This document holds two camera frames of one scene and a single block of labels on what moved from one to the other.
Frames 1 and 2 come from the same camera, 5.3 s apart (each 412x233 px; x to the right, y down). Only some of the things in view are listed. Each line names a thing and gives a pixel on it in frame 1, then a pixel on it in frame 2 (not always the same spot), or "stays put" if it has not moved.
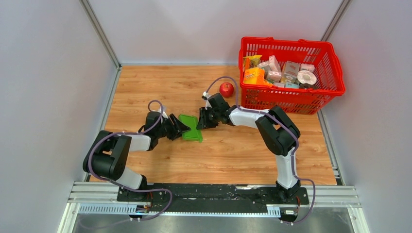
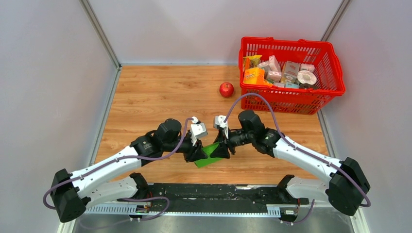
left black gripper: (178, 127) -> (196, 152)
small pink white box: (304, 67) stays put
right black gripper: (203, 122) -> (221, 150)
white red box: (291, 69) stays put
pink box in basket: (276, 76) stays put
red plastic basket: (327, 70) stays put
